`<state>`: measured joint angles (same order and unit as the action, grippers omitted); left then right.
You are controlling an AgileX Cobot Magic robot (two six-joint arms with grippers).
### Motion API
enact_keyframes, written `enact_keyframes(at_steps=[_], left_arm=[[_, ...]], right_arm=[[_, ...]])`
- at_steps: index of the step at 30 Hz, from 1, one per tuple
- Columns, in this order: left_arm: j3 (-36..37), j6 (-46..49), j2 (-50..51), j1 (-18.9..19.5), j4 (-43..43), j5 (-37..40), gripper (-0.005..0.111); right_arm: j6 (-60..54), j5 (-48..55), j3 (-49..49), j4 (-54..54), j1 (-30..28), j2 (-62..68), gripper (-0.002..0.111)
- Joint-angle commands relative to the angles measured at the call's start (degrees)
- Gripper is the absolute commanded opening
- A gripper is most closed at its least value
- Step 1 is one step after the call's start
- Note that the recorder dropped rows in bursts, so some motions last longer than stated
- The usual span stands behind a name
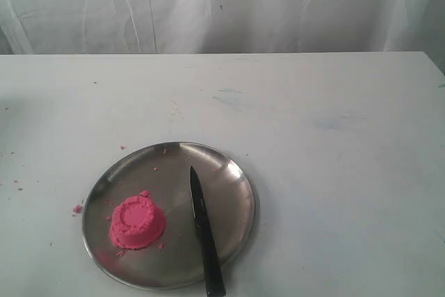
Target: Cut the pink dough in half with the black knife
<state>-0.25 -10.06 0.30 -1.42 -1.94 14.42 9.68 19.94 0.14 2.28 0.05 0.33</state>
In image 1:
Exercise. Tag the pink sand mound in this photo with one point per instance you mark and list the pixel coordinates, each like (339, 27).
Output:
(136, 223)

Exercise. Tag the black kitchen knife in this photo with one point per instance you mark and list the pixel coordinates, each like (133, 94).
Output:
(213, 278)

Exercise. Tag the white backdrop curtain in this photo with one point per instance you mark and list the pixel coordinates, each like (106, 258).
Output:
(220, 26)

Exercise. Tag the round steel plate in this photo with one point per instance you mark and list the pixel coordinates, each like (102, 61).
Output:
(163, 169)

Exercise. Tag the pink sand crumb lump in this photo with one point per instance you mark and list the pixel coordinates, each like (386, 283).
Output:
(77, 210)

